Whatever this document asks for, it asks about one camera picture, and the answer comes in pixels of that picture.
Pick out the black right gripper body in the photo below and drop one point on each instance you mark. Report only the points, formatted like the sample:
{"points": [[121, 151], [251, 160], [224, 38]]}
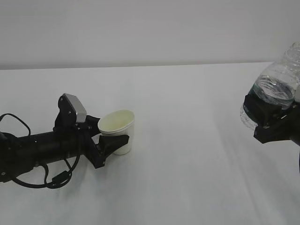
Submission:
{"points": [[286, 128]]}

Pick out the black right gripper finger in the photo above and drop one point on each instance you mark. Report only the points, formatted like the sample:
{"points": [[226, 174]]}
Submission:
{"points": [[260, 112]]}

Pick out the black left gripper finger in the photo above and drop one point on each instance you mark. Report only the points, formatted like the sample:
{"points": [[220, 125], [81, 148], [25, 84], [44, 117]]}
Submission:
{"points": [[92, 124], [109, 144]]}

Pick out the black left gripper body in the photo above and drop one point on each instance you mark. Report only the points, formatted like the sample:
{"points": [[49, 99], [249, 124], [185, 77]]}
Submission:
{"points": [[76, 136]]}

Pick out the white paper cup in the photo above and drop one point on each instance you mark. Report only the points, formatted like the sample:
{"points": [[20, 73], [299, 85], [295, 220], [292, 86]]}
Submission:
{"points": [[120, 122]]}

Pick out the clear green-label water bottle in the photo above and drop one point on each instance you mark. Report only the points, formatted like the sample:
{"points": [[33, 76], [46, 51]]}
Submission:
{"points": [[277, 83]]}

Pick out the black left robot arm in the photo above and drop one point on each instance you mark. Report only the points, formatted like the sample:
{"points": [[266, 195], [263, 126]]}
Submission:
{"points": [[19, 155]]}

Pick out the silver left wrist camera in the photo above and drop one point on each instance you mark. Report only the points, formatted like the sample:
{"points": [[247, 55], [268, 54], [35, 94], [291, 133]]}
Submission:
{"points": [[77, 107]]}

